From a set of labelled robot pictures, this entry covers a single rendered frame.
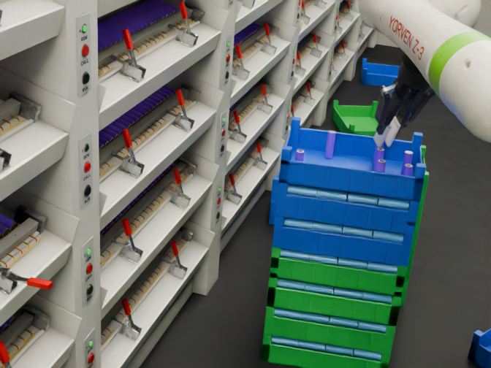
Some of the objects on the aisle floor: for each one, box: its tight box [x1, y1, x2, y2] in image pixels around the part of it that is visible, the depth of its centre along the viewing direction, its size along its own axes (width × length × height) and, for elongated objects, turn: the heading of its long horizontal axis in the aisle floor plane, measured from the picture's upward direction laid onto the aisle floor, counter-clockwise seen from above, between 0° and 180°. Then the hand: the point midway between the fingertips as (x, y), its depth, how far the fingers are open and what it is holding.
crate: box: [261, 334, 390, 368], centre depth 192 cm, size 30×20×8 cm
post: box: [0, 0, 102, 368], centre depth 118 cm, size 20×9×176 cm, turn 64°
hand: (386, 132), depth 172 cm, fingers closed, pressing on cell
